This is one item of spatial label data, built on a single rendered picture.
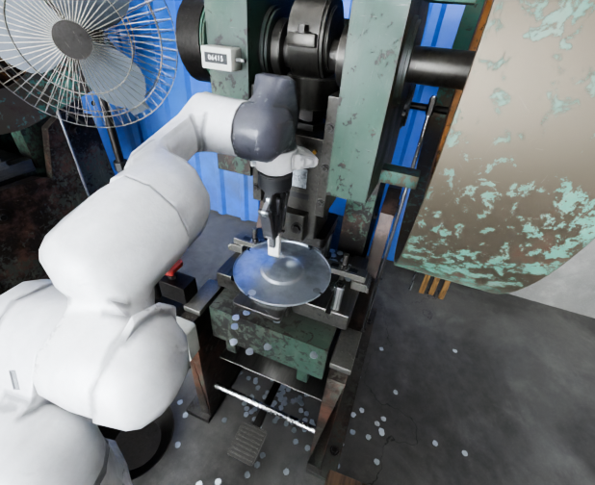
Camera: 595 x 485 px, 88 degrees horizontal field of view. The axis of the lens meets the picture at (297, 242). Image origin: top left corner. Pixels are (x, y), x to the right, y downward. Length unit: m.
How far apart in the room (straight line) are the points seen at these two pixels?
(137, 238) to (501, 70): 0.37
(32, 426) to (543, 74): 0.55
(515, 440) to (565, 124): 1.57
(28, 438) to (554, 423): 1.89
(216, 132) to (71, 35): 0.78
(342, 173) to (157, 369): 0.54
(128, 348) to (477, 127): 0.39
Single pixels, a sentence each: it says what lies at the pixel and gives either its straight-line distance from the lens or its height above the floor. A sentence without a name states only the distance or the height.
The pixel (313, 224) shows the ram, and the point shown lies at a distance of 0.85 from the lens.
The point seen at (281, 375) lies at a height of 0.31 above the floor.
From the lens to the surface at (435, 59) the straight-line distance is 0.74.
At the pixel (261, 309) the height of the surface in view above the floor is 0.78.
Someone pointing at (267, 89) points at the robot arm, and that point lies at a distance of 0.58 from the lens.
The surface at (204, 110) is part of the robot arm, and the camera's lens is 0.57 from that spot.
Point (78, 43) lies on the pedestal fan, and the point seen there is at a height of 1.28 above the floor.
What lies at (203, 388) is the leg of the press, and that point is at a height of 0.24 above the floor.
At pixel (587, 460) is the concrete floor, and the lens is 1.97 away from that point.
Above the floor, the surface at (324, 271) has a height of 0.78.
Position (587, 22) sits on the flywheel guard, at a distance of 0.38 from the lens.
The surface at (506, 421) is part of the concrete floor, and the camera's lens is 1.85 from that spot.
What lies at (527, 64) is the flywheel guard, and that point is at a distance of 0.37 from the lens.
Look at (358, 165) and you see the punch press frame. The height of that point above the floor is 1.14.
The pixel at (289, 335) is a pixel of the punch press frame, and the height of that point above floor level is 0.65.
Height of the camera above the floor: 1.39
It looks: 36 degrees down
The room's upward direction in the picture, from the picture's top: 5 degrees clockwise
